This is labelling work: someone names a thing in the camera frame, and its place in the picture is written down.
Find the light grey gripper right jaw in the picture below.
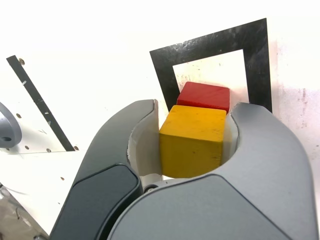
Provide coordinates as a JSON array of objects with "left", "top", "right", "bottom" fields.
[{"left": 107, "top": 101, "right": 320, "bottom": 240}]

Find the red cube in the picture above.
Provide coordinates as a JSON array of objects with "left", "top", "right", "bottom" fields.
[{"left": 176, "top": 81, "right": 230, "bottom": 112}]

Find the black tape square outline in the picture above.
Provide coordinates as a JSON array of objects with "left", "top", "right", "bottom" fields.
[{"left": 149, "top": 17, "right": 273, "bottom": 113}]

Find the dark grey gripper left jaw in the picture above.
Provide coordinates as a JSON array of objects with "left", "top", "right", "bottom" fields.
[{"left": 49, "top": 99, "right": 164, "bottom": 240}]

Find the yellow cube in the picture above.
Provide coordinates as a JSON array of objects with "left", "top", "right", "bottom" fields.
[{"left": 159, "top": 104, "right": 228, "bottom": 179}]

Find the black tape strip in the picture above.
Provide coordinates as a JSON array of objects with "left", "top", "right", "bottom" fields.
[{"left": 6, "top": 55, "right": 76, "bottom": 152}]

